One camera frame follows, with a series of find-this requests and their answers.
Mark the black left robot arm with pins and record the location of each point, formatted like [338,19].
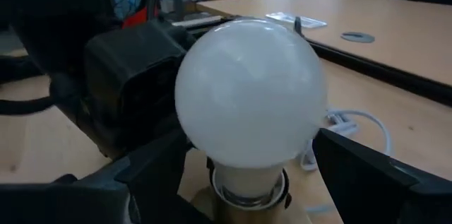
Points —
[53,22]

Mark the white lightbulb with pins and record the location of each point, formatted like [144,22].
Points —
[247,93]

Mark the black clamp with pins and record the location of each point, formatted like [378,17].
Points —
[298,26]

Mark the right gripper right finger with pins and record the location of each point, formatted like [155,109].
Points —
[360,181]

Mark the white rectangular tray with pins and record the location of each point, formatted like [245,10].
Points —
[296,19]

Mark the beige wooden desk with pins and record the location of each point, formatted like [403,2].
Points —
[388,15]

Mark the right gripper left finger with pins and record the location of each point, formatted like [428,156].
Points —
[159,181]

